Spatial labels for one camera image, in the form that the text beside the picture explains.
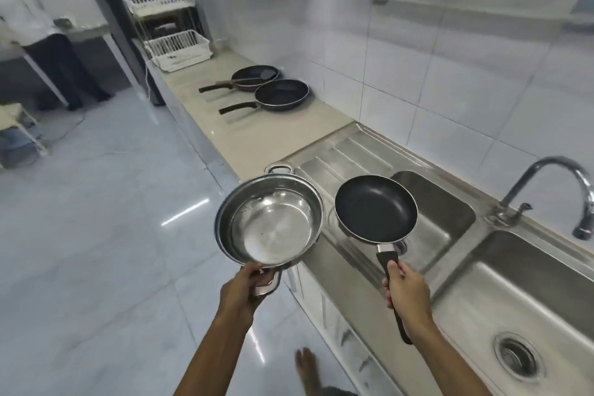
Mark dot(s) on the person's foot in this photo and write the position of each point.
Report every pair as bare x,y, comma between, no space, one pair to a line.
308,370

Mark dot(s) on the person's left forearm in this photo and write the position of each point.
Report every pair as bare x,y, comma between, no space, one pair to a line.
217,354

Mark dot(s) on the small black frying pan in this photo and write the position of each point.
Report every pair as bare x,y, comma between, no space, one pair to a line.
376,207

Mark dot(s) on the person's right thumb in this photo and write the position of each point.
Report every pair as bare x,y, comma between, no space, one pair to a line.
397,269

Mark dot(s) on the stainless steel pot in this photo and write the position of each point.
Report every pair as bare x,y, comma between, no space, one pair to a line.
271,221

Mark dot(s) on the person's right hand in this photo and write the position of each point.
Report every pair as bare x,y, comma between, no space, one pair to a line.
410,291

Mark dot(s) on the white base cabinet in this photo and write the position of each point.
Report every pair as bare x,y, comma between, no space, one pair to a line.
343,340

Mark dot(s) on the sink drain strainer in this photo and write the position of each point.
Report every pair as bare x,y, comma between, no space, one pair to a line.
517,355

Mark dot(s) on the stainless steel double sink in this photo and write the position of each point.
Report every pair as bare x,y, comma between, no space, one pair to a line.
510,279

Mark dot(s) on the small white stool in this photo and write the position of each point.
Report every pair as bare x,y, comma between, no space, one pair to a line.
16,131

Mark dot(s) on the chrome faucet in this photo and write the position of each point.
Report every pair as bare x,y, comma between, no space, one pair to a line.
550,167

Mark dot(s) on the person's left thumb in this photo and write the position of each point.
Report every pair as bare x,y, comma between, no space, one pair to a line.
253,271

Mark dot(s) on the person's right forearm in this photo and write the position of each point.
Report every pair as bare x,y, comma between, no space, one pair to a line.
448,358

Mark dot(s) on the person's left hand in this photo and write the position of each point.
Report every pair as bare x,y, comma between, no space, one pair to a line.
236,291

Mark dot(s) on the white two-tier dish rack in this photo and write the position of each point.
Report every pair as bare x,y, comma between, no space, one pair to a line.
178,45

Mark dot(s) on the grey table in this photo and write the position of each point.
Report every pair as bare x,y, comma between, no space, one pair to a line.
90,33

